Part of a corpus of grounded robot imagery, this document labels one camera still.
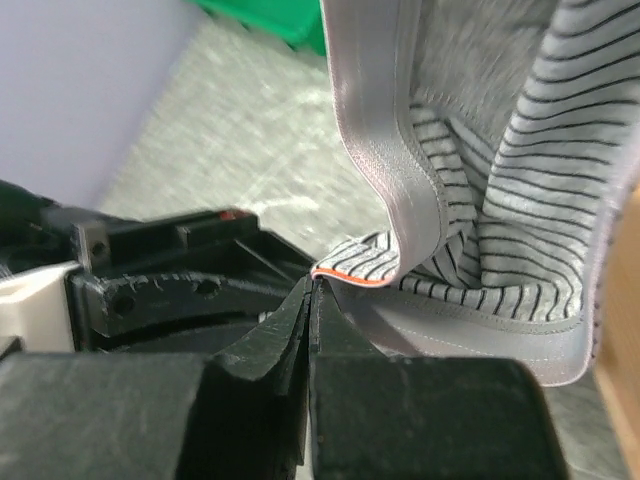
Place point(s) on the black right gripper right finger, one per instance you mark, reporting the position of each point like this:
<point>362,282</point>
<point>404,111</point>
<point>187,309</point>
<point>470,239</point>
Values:
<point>331,333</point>

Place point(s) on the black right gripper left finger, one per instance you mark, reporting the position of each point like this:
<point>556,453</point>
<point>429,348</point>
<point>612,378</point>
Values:
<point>269,352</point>

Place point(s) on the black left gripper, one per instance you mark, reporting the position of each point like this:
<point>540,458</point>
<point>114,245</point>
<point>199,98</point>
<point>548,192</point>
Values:
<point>189,283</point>

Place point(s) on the striped grey boxer underwear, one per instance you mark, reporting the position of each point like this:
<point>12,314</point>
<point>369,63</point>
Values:
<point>503,139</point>

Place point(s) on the green plastic tray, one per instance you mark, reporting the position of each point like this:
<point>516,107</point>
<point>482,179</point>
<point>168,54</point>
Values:
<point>296,22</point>

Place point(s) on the wooden clothes rack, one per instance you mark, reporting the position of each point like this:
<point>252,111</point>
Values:
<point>617,367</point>

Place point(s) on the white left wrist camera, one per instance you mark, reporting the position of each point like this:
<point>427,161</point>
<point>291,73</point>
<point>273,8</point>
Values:
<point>34,308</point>

